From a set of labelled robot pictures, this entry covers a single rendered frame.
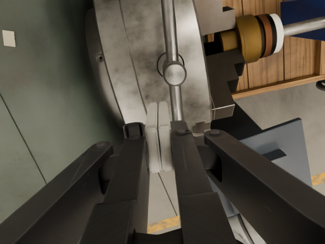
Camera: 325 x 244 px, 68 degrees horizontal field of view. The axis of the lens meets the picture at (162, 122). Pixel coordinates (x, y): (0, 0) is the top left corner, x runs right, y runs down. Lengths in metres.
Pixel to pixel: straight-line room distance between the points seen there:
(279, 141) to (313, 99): 0.98
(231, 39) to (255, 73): 0.29
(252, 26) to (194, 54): 0.17
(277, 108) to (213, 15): 1.46
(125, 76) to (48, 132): 0.12
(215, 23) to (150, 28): 0.16
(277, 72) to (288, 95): 1.11
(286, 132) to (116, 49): 0.81
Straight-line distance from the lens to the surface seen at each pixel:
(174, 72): 0.22
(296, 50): 0.76
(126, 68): 0.31
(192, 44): 0.31
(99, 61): 0.37
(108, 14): 0.33
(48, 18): 0.33
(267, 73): 0.74
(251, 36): 0.45
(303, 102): 1.93
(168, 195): 2.05
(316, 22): 0.53
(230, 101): 0.38
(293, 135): 1.03
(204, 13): 0.44
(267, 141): 1.00
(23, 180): 0.40
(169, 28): 0.24
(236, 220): 0.91
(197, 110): 0.34
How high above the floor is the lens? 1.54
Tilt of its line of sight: 66 degrees down
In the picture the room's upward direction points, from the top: 175 degrees clockwise
